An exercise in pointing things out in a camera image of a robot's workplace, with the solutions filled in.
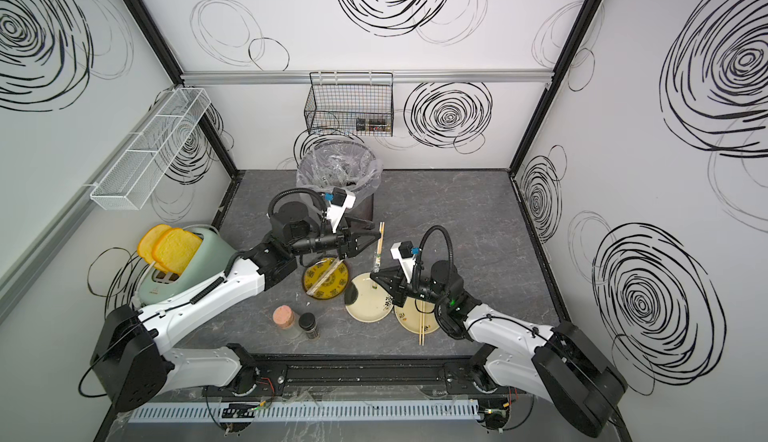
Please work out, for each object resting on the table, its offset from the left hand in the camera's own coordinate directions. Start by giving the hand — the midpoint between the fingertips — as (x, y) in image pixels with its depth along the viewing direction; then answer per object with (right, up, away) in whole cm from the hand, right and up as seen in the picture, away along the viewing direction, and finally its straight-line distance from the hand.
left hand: (376, 232), depth 68 cm
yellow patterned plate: (-14, -19, +21) cm, 32 cm away
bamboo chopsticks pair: (+12, -26, +13) cm, 31 cm away
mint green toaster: (-45, -9, +10) cm, 47 cm away
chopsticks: (-17, -16, +22) cm, 32 cm away
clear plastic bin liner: (-13, +19, +28) cm, 36 cm away
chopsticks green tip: (0, -7, +3) cm, 8 cm away
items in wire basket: (-1, +30, +21) cm, 36 cm away
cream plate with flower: (-2, -23, +17) cm, 29 cm away
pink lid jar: (-23, -22, +6) cm, 33 cm away
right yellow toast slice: (-52, -5, +7) cm, 53 cm away
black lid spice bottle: (-18, -23, +6) cm, 30 cm away
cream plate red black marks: (+9, -26, +16) cm, 32 cm away
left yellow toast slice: (-58, -3, +6) cm, 58 cm away
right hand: (-1, -12, +5) cm, 13 cm away
